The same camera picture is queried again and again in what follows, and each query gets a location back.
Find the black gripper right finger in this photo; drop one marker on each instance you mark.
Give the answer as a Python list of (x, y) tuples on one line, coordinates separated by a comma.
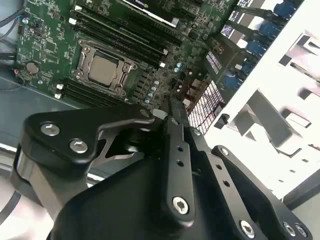
[(225, 180)]

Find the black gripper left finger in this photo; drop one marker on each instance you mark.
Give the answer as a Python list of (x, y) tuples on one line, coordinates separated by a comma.
[(62, 130)]

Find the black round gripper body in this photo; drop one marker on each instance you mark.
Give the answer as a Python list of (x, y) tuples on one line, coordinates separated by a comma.
[(112, 212)]

